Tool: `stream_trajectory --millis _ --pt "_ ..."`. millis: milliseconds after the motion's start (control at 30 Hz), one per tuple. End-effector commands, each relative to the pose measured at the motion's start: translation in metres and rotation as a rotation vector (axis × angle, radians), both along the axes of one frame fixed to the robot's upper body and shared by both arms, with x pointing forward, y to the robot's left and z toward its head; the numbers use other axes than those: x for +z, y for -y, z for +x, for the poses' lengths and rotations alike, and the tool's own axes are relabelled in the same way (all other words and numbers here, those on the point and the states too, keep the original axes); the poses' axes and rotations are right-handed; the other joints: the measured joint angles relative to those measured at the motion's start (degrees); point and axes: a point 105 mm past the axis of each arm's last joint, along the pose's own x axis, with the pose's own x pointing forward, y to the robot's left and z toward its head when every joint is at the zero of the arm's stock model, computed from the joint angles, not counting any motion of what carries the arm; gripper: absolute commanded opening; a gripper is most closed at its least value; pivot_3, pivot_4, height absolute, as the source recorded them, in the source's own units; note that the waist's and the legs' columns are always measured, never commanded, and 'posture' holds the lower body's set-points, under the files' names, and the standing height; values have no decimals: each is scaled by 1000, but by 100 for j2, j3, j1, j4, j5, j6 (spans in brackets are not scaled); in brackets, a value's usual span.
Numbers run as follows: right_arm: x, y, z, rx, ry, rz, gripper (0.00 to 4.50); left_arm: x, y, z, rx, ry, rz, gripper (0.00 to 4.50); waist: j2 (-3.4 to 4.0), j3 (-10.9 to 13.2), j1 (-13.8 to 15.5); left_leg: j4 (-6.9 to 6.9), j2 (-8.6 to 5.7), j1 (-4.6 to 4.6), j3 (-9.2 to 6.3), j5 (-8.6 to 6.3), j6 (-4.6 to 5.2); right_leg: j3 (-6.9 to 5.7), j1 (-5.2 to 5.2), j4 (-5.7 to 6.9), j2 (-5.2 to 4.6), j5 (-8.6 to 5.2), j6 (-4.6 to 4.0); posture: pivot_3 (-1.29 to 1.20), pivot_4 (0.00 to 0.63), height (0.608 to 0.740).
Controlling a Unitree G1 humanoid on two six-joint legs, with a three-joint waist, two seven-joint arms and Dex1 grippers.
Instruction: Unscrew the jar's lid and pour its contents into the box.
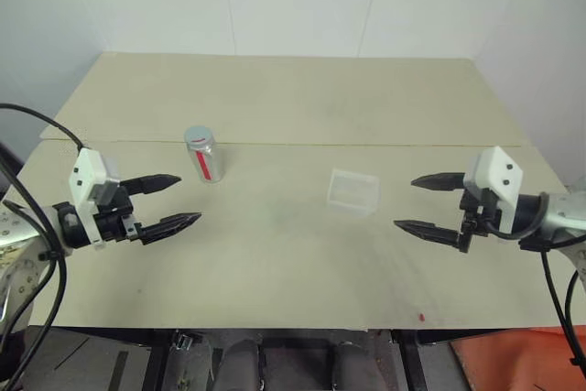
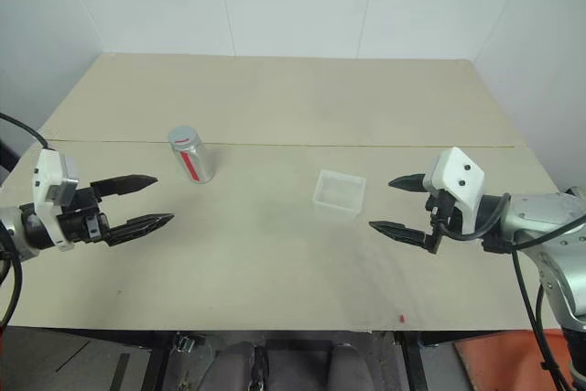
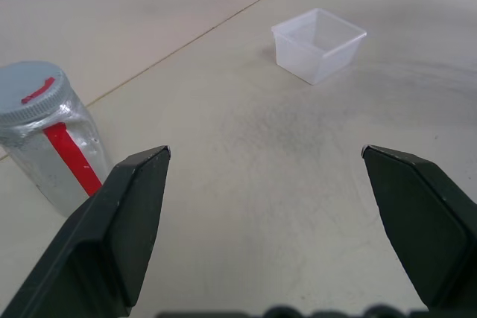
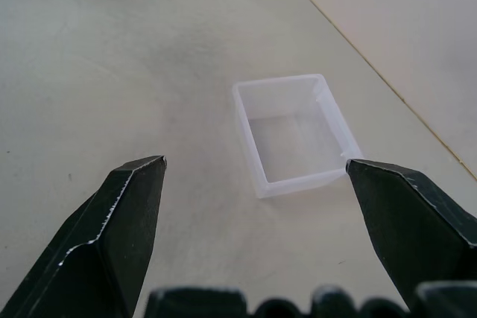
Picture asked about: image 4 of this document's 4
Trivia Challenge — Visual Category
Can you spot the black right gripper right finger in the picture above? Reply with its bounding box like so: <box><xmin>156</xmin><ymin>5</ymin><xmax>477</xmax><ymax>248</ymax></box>
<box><xmin>345</xmin><ymin>158</ymin><xmax>477</xmax><ymax>314</ymax></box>

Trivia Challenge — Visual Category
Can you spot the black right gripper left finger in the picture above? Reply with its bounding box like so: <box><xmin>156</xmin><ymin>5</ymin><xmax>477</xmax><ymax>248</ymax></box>
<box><xmin>0</xmin><ymin>155</ymin><xmax>168</xmax><ymax>318</ymax></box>

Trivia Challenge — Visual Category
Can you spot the clear plastic box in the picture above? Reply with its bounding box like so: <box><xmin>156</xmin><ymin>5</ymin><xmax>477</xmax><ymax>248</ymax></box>
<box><xmin>232</xmin><ymin>73</ymin><xmax>364</xmax><ymax>200</ymax></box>

